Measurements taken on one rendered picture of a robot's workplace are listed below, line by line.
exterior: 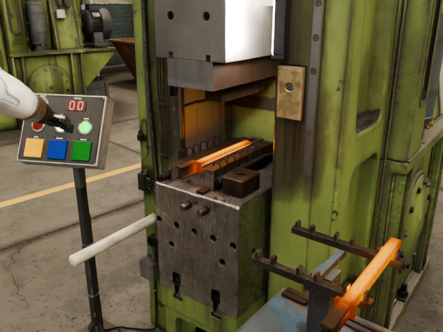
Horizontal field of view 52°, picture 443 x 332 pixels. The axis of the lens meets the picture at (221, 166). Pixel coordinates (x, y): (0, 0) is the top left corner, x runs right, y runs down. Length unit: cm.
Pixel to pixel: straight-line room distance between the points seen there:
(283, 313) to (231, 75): 79
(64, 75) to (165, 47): 479
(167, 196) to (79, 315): 111
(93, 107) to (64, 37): 459
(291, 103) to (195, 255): 66
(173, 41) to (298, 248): 85
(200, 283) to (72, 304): 110
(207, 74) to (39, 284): 183
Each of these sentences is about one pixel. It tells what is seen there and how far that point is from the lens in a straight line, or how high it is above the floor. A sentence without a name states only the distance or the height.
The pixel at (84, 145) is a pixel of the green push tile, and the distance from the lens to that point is 182.
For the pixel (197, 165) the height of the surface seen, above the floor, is 101.
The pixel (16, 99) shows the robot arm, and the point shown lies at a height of 129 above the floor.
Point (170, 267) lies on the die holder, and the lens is 183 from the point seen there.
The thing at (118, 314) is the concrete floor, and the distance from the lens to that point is 257.
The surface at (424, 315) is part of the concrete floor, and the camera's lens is 272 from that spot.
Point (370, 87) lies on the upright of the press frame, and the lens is 180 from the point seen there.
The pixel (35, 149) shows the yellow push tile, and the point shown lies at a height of 100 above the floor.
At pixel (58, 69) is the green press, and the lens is 633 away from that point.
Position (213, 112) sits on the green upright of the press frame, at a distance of 197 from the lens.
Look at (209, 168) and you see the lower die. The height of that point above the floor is 99.
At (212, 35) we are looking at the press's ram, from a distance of 149.
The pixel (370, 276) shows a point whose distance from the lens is 113.
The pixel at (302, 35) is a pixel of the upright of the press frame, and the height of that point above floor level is 145.
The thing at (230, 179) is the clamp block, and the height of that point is 98.
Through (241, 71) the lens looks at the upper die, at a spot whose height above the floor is 132.
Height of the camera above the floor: 155
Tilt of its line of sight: 20 degrees down
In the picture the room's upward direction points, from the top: straight up
